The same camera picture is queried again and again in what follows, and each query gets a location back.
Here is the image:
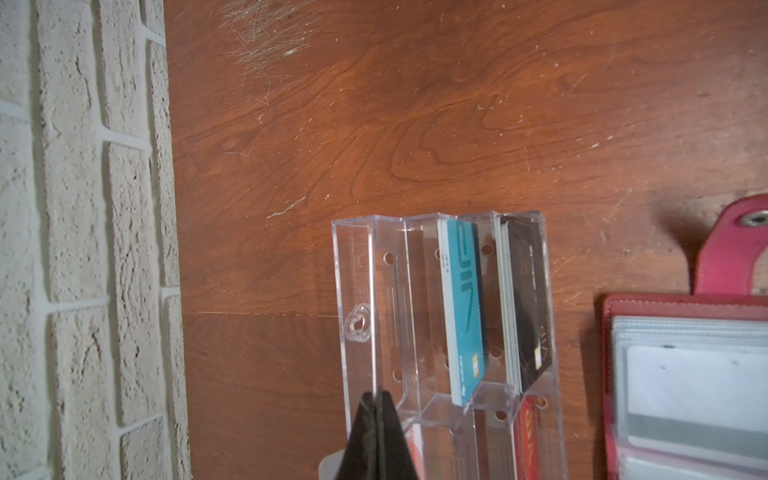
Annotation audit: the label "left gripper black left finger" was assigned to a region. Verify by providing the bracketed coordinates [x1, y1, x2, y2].
[335, 392, 379, 480]

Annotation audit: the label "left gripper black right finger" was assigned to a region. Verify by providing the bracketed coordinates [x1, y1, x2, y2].
[377, 390, 418, 480]

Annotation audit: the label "clear acrylic card organizer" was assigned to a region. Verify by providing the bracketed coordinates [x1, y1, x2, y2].
[333, 211, 568, 479]

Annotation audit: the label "red leather card holder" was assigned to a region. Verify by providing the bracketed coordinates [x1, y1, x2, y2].
[602, 194, 767, 479]

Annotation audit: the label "red card in organizer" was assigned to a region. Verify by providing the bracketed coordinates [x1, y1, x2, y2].
[513, 396, 540, 480]

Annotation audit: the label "teal VIP card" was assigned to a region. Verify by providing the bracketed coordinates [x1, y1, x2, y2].
[437, 217, 486, 407]

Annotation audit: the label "black VIP card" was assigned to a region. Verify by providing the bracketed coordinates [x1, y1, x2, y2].
[500, 212, 554, 394]

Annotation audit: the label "white magnetic stripe card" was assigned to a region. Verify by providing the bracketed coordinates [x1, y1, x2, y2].
[616, 344, 767, 470]

